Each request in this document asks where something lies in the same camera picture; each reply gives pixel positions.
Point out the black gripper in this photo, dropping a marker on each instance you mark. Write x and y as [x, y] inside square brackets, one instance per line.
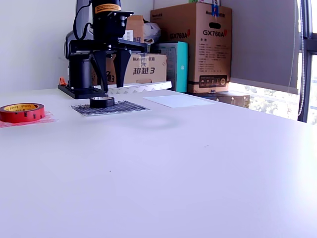
[109, 29]

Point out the small black tape roll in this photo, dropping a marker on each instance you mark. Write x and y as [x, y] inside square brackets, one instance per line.
[101, 102]

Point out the white tape roll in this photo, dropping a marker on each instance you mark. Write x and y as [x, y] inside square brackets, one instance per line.
[148, 87]

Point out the red tape roll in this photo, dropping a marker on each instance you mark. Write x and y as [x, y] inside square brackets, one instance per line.
[22, 116]

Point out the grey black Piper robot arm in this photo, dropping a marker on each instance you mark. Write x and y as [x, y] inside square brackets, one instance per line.
[79, 72]

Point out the brown printed cardboard carton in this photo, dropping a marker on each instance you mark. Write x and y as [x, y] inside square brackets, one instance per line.
[148, 69]

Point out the small plain cardboard box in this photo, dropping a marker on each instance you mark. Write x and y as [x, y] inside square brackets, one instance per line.
[135, 24]

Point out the black scribbled paper sheet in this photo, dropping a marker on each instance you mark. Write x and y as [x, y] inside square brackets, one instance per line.
[123, 109]

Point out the white plastic bag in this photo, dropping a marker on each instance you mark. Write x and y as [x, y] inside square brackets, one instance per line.
[151, 31]

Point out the orange clamp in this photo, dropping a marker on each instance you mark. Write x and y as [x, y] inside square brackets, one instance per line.
[62, 81]

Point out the teal product box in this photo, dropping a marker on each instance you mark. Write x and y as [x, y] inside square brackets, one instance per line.
[182, 67]

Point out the blank white paper sheet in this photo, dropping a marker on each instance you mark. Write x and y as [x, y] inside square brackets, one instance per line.
[178, 100]

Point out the red scribbled paper sheet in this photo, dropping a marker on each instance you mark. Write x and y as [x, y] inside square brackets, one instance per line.
[50, 120]

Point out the large GX760A cardboard carton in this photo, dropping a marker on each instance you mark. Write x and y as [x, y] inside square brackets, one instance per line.
[210, 62]

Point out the grey roller blind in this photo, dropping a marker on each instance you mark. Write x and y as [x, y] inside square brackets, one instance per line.
[260, 49]

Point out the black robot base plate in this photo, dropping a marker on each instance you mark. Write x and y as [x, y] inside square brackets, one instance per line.
[81, 93]

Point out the dark window frame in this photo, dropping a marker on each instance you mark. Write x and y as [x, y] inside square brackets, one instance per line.
[307, 74]

